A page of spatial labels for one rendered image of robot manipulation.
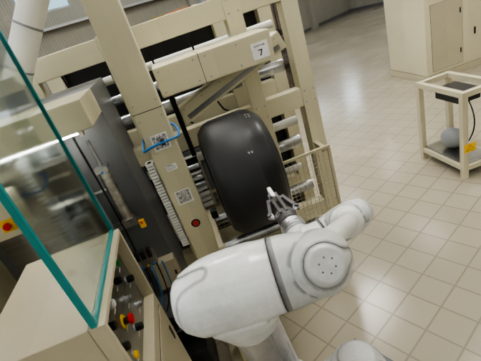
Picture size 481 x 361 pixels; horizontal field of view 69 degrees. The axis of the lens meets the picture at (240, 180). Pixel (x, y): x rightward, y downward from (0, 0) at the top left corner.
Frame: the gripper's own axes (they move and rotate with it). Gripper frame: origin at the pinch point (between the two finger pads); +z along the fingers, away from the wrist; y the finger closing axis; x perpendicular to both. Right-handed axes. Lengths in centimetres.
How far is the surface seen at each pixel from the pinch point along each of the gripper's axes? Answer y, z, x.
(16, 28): 75, 71, -79
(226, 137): 7.7, 27.1, -17.4
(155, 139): 37, 35, -25
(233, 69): -10, 63, -34
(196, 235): 37, 28, 29
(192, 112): 17, 74, -16
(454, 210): -154, 65, 133
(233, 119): 0.9, 37.2, -20.0
